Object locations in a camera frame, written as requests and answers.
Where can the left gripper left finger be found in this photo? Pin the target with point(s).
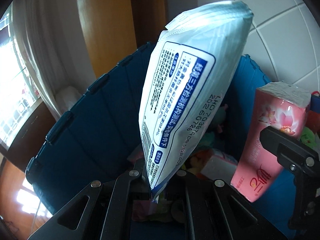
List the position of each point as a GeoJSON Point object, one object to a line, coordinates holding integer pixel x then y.
{"type": "Point", "coordinates": [100, 210]}

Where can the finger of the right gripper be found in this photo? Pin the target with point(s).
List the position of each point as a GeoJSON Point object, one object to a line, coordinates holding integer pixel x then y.
{"type": "Point", "coordinates": [291, 154]}

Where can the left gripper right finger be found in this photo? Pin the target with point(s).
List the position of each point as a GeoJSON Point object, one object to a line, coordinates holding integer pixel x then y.
{"type": "Point", "coordinates": [211, 209]}

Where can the pink tissue pack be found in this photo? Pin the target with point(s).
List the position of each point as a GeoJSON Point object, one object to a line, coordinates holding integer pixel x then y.
{"type": "Point", "coordinates": [220, 166]}
{"type": "Point", "coordinates": [279, 112]}

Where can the white blue wipes packet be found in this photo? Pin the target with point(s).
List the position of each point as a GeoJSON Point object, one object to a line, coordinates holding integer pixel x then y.
{"type": "Point", "coordinates": [189, 73]}

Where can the green frog plush toy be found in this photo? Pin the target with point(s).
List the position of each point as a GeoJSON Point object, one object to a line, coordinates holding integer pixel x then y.
{"type": "Point", "coordinates": [310, 139]}

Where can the blue plastic storage crate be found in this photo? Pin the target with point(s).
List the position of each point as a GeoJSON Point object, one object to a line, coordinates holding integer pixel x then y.
{"type": "Point", "coordinates": [93, 141]}

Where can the white curtain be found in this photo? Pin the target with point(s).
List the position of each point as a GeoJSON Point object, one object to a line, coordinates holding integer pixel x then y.
{"type": "Point", "coordinates": [52, 45]}

